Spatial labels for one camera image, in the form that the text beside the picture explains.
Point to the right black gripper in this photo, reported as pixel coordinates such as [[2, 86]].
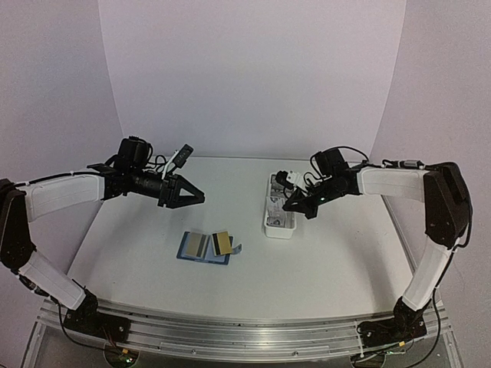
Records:
[[304, 205]]

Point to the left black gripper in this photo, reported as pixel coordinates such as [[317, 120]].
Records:
[[169, 183]]

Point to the gold credit card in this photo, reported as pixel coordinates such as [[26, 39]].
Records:
[[196, 245]]

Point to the silver cards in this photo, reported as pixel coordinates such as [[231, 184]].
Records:
[[219, 244]]

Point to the blue card holder wallet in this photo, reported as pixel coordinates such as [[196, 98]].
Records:
[[208, 259]]

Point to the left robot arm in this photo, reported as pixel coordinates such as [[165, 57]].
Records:
[[25, 202]]

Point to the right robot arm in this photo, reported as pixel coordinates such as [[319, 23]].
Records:
[[447, 212]]

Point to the white plastic tray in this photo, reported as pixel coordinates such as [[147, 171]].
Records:
[[277, 223]]

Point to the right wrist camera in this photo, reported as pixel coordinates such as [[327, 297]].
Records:
[[290, 180]]

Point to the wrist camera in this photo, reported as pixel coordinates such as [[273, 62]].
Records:
[[177, 160], [290, 180]]

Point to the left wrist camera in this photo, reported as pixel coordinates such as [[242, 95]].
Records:
[[177, 160]]

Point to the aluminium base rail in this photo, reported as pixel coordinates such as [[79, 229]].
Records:
[[257, 341]]

